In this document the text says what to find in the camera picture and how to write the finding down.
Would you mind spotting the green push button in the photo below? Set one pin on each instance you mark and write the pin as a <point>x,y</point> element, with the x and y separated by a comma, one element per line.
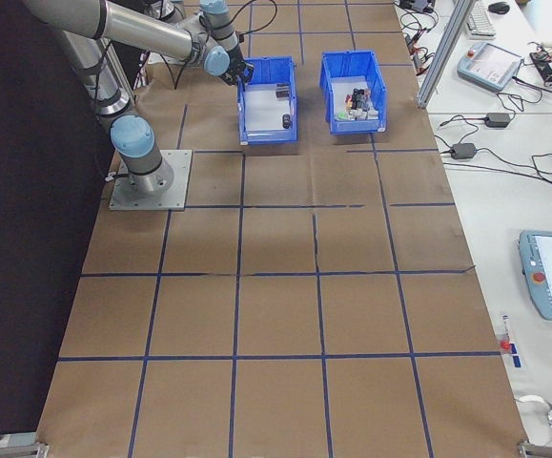
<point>340,116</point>

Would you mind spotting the orange black adapter module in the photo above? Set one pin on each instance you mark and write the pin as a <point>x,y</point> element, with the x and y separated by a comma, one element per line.
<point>410,40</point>
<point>418,59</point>

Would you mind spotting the dark brown block part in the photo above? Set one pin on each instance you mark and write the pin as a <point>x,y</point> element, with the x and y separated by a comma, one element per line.
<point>282,90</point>

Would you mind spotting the small blue label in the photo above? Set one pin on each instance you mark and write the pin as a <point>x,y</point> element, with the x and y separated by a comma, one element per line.
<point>517,361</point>

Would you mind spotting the silver UR5e robot arm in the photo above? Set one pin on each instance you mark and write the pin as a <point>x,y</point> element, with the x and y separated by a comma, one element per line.
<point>137,27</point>
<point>166,5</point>

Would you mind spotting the blue bin with dark parts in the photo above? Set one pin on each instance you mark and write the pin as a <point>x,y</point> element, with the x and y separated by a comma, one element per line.
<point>268,138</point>

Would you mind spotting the tall aluminium profile post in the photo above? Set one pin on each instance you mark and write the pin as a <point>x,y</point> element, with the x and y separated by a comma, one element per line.
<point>442,52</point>

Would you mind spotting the black cylindrical part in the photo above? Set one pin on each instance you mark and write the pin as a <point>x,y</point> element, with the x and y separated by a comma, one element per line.
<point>286,121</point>

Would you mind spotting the blue bin with push buttons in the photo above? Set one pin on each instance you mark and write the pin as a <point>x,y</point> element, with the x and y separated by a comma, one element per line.
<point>356,126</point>

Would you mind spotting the white computer keyboard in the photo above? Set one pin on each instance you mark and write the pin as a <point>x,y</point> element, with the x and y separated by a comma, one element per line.
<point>480,19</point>

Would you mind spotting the aluminium table corner rail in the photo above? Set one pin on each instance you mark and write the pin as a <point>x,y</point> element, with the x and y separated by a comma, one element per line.
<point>8,448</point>
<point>542,451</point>

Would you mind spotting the black computer mouse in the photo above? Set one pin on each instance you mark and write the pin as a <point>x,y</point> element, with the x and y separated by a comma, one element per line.
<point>498,7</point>

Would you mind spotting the black power adapter brick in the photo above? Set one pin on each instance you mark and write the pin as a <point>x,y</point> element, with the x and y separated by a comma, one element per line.
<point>499,119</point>
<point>464,151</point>

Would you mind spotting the black push button switch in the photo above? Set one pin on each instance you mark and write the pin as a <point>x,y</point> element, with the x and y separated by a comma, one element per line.
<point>360,97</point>

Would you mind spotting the black frame cover sheet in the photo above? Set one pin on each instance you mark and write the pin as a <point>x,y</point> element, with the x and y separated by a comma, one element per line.
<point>18,191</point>

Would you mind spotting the red push button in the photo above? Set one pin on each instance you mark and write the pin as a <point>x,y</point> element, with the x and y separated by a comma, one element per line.
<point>348,98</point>

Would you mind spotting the black desktop device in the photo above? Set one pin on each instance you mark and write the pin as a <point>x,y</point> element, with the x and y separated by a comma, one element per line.
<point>418,5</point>

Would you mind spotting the grey switch contact blocks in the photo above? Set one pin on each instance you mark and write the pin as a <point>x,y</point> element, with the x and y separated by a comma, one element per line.
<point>363,113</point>

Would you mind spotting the teach pendant with tilted screen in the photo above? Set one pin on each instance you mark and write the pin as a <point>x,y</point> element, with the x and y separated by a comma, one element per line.
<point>495,67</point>

